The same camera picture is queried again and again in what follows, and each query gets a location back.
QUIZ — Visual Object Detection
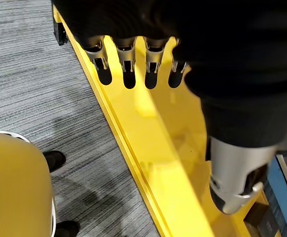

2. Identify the glossy yellow shelf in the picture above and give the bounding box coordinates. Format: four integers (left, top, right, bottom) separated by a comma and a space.
51, 4, 270, 237

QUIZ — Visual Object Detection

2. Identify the dark robot foot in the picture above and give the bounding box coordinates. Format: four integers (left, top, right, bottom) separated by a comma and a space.
42, 150, 67, 173
56, 220, 81, 237

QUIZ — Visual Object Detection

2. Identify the black caster wheel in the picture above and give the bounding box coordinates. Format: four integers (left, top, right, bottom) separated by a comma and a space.
52, 21, 69, 46

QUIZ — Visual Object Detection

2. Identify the blue box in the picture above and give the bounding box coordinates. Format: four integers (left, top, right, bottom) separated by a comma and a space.
263, 152, 287, 237

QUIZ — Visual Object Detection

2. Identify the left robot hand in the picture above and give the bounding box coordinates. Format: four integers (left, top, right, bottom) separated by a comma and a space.
50, 0, 287, 215

